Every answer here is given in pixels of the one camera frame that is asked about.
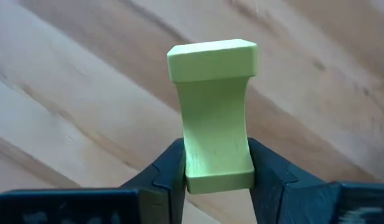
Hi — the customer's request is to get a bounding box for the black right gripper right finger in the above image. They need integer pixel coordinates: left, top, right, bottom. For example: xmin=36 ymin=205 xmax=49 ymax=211
xmin=247 ymin=138 xmax=384 ymax=224

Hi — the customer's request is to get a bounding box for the green arch block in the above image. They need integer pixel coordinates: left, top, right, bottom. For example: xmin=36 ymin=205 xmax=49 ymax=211
xmin=166 ymin=39 xmax=259 ymax=195

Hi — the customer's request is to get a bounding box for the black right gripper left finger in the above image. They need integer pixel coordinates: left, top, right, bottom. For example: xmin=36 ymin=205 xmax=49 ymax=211
xmin=0 ymin=138 xmax=187 ymax=224

